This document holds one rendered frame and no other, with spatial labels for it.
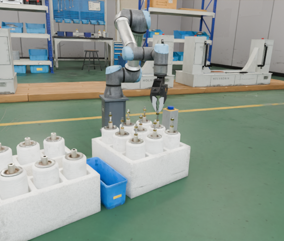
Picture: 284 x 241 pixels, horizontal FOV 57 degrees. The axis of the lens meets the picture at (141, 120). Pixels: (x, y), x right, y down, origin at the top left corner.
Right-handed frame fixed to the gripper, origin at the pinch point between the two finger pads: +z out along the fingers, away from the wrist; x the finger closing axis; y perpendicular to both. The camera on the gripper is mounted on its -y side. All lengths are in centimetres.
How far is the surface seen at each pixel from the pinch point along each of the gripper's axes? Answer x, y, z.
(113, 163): 15.0, -27.1, 22.8
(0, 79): 203, 98, 9
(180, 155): -16.0, -10.4, 20.5
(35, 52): 367, 369, -4
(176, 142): -13.1, -9.3, 13.8
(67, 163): 23, -56, 11
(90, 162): 28.7, -25.7, 25.0
